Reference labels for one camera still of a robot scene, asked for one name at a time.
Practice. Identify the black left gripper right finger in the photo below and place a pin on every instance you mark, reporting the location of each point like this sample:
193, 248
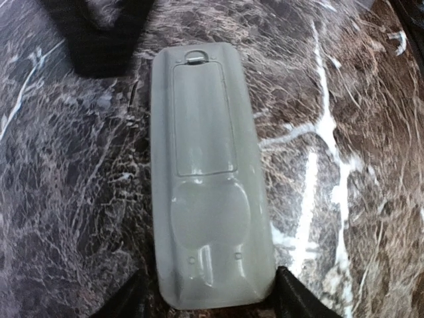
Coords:
293, 299

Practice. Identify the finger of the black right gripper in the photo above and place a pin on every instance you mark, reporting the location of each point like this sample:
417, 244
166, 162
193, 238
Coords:
97, 52

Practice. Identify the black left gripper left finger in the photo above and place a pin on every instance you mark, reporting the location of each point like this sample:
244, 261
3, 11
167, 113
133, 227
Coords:
129, 301

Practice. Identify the white remote control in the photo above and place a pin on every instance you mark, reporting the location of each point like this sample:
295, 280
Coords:
212, 234

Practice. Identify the grey battery cover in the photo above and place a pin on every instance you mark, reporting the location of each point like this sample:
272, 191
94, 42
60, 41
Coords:
204, 139

